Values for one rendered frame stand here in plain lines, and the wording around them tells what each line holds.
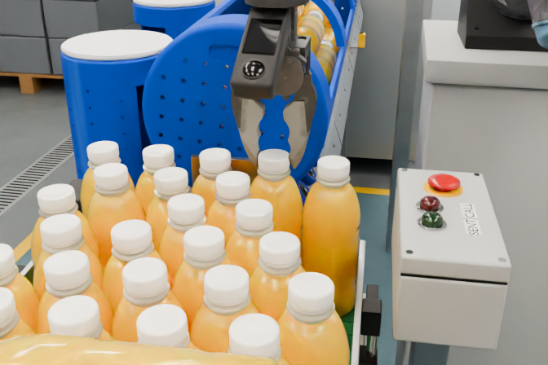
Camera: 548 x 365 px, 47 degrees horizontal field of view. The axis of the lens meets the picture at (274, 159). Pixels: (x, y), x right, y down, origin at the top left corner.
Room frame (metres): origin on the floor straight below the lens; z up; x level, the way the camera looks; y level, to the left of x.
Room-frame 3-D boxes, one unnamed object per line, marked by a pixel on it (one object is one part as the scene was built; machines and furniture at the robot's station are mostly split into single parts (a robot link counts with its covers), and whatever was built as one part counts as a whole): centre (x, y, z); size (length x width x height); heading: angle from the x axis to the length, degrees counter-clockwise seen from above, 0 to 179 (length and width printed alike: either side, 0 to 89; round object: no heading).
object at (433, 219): (0.56, -0.16, 1.11); 0.02 x 0.02 x 0.01
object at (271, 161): (0.71, 0.00, 1.10); 0.04 x 0.04 x 0.02
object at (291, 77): (0.74, 0.00, 1.25); 0.09 x 0.08 x 0.12; 171
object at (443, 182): (0.64, -0.19, 1.11); 0.04 x 0.04 x 0.01
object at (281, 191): (0.71, 0.00, 1.00); 0.07 x 0.07 x 0.19
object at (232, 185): (0.65, 0.05, 1.10); 0.04 x 0.04 x 0.02
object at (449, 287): (0.59, -0.18, 1.05); 0.20 x 0.10 x 0.10; 171
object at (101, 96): (1.59, 0.40, 0.59); 0.28 x 0.28 x 0.88
